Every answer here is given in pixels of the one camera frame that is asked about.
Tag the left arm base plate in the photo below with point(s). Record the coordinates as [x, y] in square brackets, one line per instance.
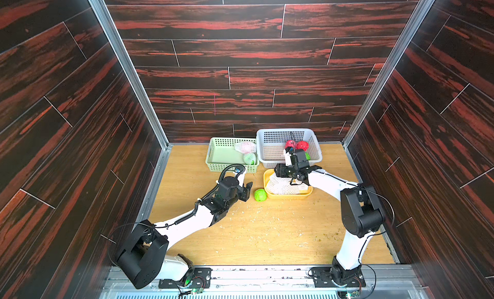
[199, 278]

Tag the yellow plastic tray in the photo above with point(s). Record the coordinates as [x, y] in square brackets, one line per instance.
[267, 174]

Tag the green plastic basket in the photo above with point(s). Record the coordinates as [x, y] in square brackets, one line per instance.
[221, 153]

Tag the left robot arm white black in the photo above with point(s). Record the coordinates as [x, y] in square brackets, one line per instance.
[143, 256]

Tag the red apple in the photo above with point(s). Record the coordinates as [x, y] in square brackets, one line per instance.
[303, 145]

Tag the white plastic basket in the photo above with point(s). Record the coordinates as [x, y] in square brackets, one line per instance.
[271, 145]

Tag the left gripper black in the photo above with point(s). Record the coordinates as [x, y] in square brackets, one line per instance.
[246, 191]

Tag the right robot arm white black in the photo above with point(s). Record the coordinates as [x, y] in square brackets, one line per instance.
[361, 209]

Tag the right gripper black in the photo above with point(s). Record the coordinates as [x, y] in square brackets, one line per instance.
[292, 172]

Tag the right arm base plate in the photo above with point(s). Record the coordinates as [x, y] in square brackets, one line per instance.
[320, 277]

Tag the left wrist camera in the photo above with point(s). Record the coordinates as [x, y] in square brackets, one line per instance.
[240, 174]

